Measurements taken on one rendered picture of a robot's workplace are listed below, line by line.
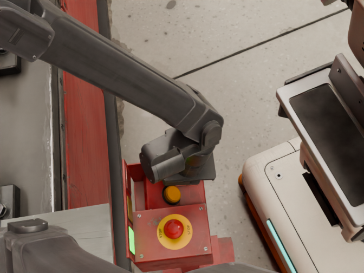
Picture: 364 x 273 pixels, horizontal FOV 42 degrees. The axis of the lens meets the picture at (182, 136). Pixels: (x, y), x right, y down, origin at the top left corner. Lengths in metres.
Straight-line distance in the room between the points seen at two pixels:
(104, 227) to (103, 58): 0.30
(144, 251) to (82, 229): 0.23
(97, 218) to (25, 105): 0.37
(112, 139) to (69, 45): 1.36
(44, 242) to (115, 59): 0.23
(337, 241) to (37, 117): 0.94
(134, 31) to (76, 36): 1.66
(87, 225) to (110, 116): 1.20
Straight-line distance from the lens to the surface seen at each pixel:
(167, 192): 1.04
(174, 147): 0.76
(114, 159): 1.85
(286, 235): 1.49
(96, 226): 0.77
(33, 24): 0.48
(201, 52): 2.09
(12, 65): 1.08
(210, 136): 0.74
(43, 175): 0.96
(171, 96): 0.67
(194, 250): 0.96
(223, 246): 1.74
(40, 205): 0.95
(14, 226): 0.53
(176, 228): 0.94
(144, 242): 0.97
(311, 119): 0.77
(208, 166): 0.90
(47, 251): 0.45
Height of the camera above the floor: 1.72
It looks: 65 degrees down
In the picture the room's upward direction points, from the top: 12 degrees counter-clockwise
